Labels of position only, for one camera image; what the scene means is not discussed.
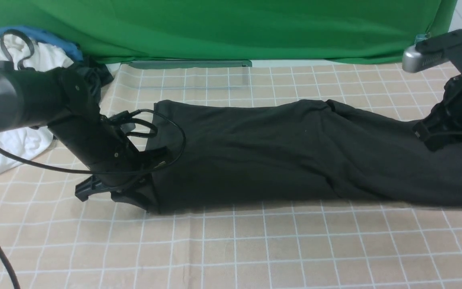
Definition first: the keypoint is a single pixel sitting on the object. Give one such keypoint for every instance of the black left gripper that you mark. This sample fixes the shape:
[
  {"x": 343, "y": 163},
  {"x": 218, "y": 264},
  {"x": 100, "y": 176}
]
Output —
[{"x": 115, "y": 164}]

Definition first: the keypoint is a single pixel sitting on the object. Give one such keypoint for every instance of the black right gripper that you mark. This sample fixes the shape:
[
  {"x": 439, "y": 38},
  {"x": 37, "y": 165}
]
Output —
[{"x": 443, "y": 126}]

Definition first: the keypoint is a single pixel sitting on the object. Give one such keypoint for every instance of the dark gray long-sleeve shirt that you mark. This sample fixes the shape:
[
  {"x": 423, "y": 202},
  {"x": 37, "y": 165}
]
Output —
[{"x": 306, "y": 150}]

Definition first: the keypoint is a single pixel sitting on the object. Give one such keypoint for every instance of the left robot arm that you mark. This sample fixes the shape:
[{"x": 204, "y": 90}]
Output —
[{"x": 77, "y": 101}]

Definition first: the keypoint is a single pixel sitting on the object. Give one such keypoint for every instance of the white crumpled shirt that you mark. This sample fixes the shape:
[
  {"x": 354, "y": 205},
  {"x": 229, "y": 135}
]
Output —
[{"x": 30, "y": 96}]

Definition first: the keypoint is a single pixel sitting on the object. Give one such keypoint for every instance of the beige checkered tablecloth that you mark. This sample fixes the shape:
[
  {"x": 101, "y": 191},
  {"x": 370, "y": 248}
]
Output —
[{"x": 54, "y": 241}]

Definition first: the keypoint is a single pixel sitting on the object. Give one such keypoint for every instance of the blue binder clip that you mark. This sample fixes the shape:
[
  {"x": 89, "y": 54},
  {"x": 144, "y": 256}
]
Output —
[{"x": 421, "y": 37}]

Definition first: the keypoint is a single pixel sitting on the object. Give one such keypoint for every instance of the dark teal crumpled garment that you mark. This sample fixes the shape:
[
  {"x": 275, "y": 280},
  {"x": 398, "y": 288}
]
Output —
[{"x": 96, "y": 75}]

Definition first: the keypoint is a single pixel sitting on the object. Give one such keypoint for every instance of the blue crumpled garment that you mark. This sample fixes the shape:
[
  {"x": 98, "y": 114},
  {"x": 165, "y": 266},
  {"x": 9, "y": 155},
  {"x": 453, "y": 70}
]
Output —
[{"x": 71, "y": 48}]

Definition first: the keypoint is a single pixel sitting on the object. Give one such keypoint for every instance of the green backdrop cloth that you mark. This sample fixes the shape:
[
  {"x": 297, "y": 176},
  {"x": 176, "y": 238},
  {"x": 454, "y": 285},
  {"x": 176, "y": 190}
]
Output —
[{"x": 345, "y": 31}]

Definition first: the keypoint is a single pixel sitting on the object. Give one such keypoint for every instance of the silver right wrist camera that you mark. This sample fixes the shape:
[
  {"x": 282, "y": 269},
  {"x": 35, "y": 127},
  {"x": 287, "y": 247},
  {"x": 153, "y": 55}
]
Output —
[{"x": 434, "y": 51}]

